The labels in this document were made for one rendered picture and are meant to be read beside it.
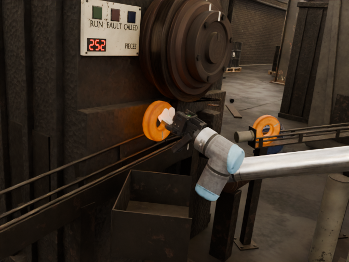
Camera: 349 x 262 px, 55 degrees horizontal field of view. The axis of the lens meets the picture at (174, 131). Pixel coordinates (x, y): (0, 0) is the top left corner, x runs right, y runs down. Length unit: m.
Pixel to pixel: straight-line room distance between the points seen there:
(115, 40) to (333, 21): 3.09
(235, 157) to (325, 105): 2.98
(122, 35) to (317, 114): 3.14
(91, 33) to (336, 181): 1.37
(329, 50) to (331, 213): 2.42
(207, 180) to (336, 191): 0.91
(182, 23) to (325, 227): 1.30
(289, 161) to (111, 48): 0.75
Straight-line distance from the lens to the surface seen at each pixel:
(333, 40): 4.02
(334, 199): 1.93
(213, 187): 1.17
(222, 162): 1.13
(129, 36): 1.31
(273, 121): 1.85
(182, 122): 1.20
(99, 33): 1.22
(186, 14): 1.31
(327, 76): 4.05
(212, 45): 1.35
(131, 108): 1.32
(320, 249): 2.07
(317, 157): 1.25
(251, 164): 1.27
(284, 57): 10.31
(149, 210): 1.11
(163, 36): 1.25
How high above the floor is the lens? 1.16
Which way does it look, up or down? 16 degrees down
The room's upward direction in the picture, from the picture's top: 5 degrees clockwise
